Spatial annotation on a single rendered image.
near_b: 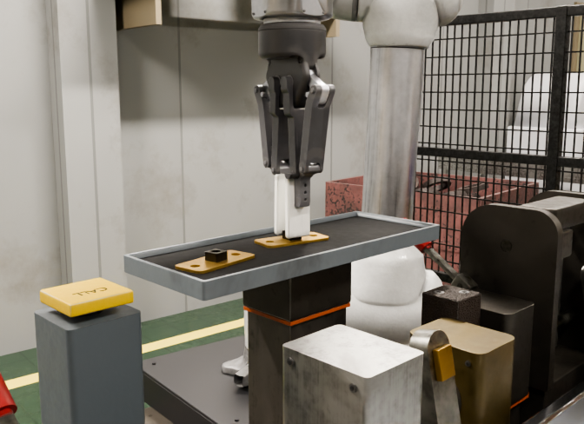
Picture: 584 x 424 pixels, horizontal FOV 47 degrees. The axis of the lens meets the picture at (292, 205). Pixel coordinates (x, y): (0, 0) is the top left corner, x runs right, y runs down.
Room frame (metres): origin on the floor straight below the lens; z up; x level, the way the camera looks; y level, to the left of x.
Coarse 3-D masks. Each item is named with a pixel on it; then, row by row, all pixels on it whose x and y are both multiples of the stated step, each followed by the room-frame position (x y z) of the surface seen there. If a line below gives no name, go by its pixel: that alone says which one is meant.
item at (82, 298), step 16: (48, 288) 0.57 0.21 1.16; (64, 288) 0.57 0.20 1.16; (80, 288) 0.57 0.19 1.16; (96, 288) 0.57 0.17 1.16; (112, 288) 0.57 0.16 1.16; (128, 288) 0.58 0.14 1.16; (48, 304) 0.56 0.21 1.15; (64, 304) 0.54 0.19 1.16; (80, 304) 0.54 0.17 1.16; (96, 304) 0.55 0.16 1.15; (112, 304) 0.56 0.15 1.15
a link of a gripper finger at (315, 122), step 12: (312, 84) 0.71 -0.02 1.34; (312, 96) 0.71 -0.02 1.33; (312, 108) 0.71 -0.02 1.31; (324, 108) 0.72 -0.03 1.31; (312, 120) 0.72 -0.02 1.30; (324, 120) 0.73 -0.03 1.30; (312, 132) 0.72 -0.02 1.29; (324, 132) 0.73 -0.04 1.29; (312, 144) 0.72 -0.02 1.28; (324, 144) 0.73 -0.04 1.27; (300, 156) 0.73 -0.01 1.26; (312, 156) 0.73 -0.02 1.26; (300, 168) 0.73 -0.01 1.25
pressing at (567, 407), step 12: (564, 396) 0.69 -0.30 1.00; (576, 396) 0.69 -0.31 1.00; (552, 408) 0.66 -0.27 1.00; (564, 408) 0.67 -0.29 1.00; (576, 408) 0.67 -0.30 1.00; (528, 420) 0.64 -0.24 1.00; (540, 420) 0.64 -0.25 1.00; (552, 420) 0.64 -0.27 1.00; (564, 420) 0.64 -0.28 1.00; (576, 420) 0.64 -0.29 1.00
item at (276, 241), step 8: (312, 232) 0.80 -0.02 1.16; (256, 240) 0.76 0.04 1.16; (264, 240) 0.76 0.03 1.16; (272, 240) 0.76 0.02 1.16; (280, 240) 0.76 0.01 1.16; (288, 240) 0.76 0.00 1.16; (296, 240) 0.76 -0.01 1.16; (304, 240) 0.76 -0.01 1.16; (312, 240) 0.76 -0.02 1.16; (320, 240) 0.76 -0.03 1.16
